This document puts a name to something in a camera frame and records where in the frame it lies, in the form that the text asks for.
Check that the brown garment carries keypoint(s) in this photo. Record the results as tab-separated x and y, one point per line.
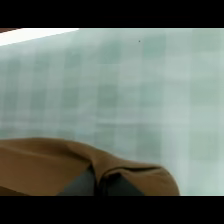
40	163

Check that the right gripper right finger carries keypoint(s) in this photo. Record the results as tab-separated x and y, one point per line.
121	187

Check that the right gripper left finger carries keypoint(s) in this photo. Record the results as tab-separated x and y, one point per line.
81	185

